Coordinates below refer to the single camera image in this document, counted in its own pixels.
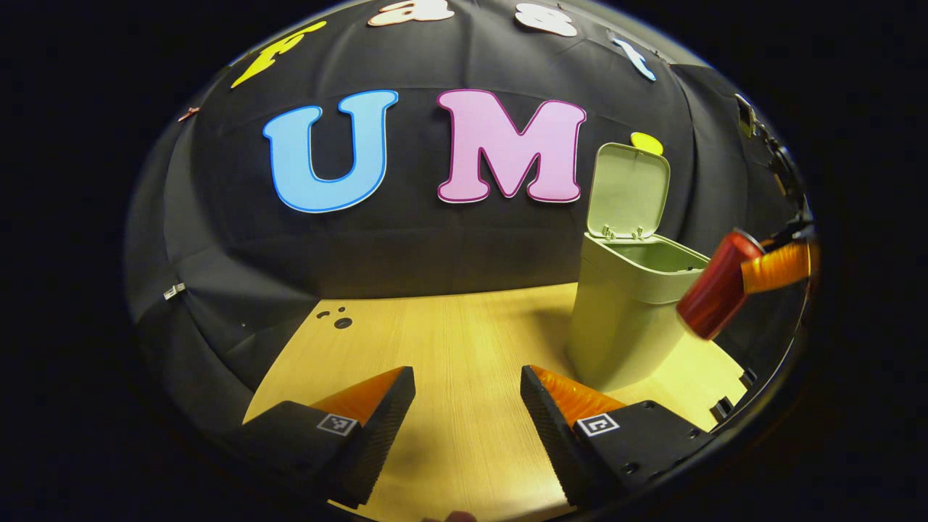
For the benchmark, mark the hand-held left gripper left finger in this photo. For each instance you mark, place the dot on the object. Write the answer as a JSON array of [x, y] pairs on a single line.
[[380, 435]]

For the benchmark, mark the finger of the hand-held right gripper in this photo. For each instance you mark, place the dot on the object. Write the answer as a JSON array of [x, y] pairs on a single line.
[[797, 233], [779, 267]]

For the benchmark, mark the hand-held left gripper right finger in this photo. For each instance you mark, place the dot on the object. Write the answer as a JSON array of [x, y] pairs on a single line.
[[554, 442]]

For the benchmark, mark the red pop can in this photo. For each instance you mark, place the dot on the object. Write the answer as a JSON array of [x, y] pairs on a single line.
[[714, 290]]

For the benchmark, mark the green desktop garbage bin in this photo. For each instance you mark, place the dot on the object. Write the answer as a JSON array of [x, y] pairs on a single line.
[[623, 326]]

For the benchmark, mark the white cloth clip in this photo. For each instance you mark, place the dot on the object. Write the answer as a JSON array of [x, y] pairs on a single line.
[[174, 291]]

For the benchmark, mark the red cloth clip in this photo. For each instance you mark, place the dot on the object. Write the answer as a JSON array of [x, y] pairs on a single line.
[[188, 113]]

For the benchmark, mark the black desk bracket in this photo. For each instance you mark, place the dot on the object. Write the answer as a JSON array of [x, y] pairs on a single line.
[[748, 378], [722, 409]]

